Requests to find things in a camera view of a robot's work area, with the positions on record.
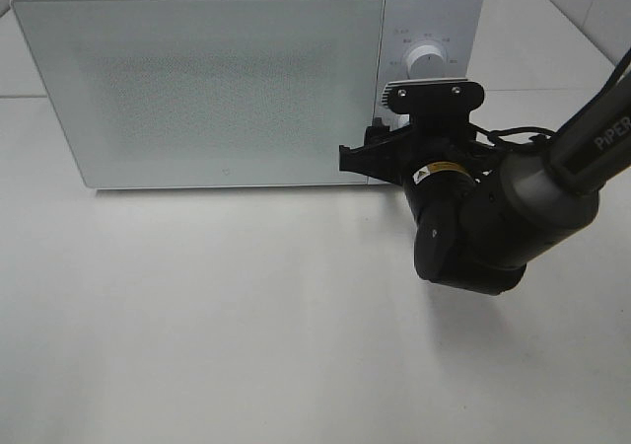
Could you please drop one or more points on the white microwave oven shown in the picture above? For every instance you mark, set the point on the white microwave oven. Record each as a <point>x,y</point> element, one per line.
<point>452,24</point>

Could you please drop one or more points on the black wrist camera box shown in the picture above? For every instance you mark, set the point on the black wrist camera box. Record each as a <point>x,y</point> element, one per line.
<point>449,97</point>

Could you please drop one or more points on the upper white microwave knob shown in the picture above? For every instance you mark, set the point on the upper white microwave knob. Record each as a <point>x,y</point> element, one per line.
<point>426,60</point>

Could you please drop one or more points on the lower white microwave knob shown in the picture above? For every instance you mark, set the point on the lower white microwave knob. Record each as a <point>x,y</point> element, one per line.
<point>401,120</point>

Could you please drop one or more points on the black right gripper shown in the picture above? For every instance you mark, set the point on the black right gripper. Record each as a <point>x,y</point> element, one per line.
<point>438,150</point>

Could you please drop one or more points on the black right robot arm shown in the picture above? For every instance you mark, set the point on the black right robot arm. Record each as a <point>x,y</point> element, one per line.
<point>487,202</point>

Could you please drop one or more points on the white microwave door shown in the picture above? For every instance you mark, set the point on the white microwave door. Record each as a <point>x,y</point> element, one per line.
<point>206,93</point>

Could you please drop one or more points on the white microwave knob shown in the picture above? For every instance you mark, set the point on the white microwave knob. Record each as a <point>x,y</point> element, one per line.
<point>401,120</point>
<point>426,60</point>

